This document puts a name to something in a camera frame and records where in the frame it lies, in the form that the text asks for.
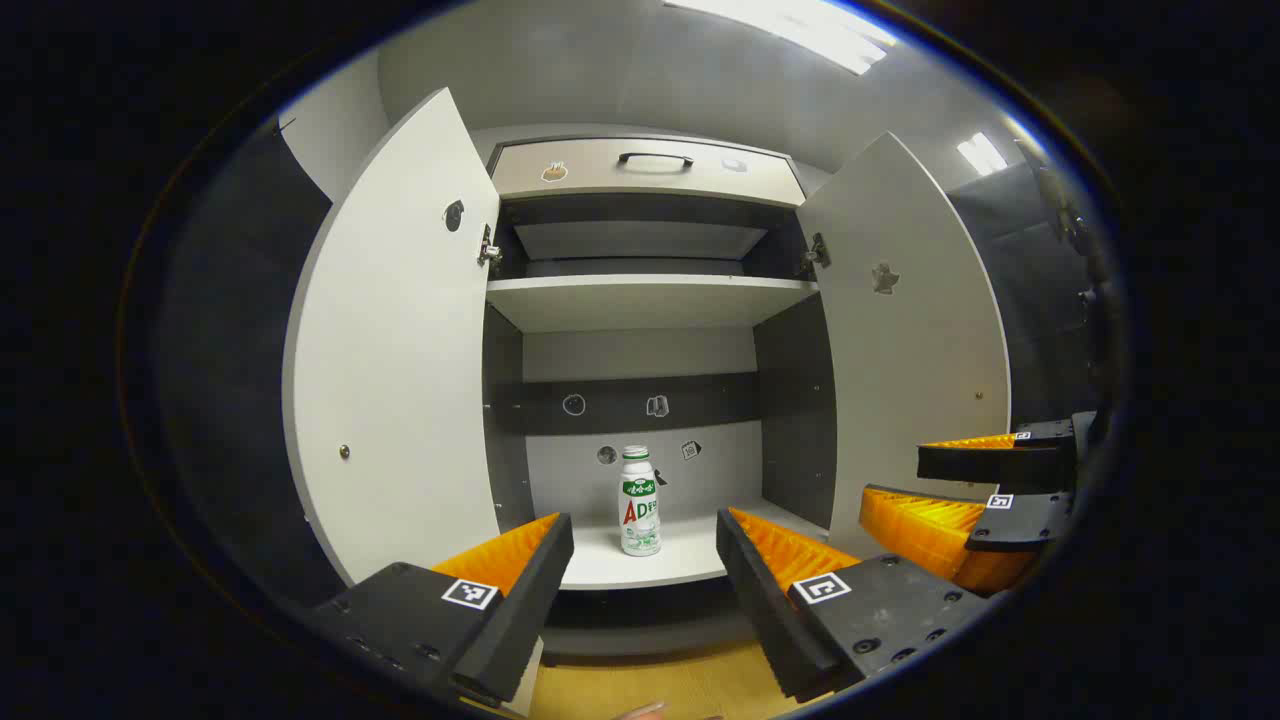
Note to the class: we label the metal door hinge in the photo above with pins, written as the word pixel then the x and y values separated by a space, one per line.
pixel 815 255
pixel 489 250

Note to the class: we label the black backdrop cloth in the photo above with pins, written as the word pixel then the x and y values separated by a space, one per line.
pixel 1030 330
pixel 230 380

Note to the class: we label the ceiling light panel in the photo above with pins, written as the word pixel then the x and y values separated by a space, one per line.
pixel 982 154
pixel 800 25

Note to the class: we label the grey white cabinet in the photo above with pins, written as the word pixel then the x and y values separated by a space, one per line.
pixel 795 400

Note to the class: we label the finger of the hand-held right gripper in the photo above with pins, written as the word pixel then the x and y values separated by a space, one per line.
pixel 1020 520
pixel 990 465

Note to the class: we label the white green label bottle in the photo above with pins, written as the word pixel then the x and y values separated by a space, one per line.
pixel 640 500

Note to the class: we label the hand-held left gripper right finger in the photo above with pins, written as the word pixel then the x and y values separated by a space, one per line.
pixel 760 600

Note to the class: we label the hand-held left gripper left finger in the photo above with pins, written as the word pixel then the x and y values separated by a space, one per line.
pixel 530 600

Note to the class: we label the white cabinet door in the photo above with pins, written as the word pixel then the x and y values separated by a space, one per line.
pixel 400 350
pixel 920 350

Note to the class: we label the beige cabinet drawer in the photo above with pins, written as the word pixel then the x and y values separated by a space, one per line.
pixel 600 178

